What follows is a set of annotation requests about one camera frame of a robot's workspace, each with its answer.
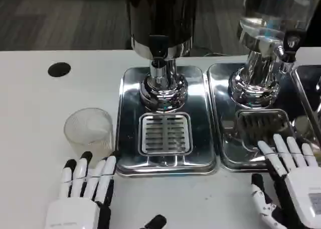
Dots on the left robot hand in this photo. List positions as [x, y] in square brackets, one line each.
[66, 214]

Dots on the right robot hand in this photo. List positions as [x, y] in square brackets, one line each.
[301, 178]

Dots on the clear ribbed glass cup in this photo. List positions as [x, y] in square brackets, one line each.
[87, 128]

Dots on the steel drip grid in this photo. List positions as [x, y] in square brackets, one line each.
[165, 134]
[260, 122]

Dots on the clear drink dispenser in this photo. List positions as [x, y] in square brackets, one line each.
[265, 25]

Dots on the black and chrome tap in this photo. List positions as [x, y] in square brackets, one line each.
[158, 50]

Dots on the dark drink dispenser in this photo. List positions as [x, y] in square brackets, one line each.
[161, 18]

